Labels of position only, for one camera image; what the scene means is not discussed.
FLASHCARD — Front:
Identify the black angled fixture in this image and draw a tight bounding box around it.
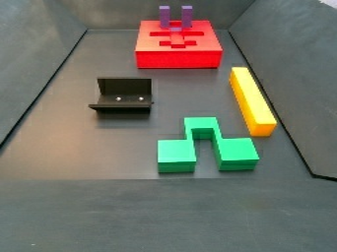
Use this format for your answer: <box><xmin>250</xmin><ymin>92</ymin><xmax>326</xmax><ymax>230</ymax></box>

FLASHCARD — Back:
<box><xmin>88</xmin><ymin>77</ymin><xmax>152</xmax><ymax>111</ymax></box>

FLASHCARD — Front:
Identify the red puzzle base board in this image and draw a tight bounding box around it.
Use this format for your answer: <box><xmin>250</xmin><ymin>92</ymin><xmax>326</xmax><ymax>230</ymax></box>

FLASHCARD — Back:
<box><xmin>134</xmin><ymin>20</ymin><xmax>223</xmax><ymax>69</ymax></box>

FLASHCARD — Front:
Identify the green zigzag block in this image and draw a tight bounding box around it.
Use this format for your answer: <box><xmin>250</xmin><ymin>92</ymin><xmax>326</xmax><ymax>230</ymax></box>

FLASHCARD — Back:
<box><xmin>156</xmin><ymin>116</ymin><xmax>261</xmax><ymax>174</ymax></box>

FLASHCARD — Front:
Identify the yellow long bar block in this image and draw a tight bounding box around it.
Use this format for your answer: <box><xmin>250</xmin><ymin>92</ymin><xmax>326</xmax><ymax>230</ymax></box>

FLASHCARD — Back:
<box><xmin>229</xmin><ymin>67</ymin><xmax>277</xmax><ymax>137</ymax></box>

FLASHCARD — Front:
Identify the purple U-shaped block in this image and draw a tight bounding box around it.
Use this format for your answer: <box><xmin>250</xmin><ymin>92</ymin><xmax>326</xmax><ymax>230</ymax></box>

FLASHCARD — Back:
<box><xmin>158</xmin><ymin>5</ymin><xmax>194</xmax><ymax>31</ymax></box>

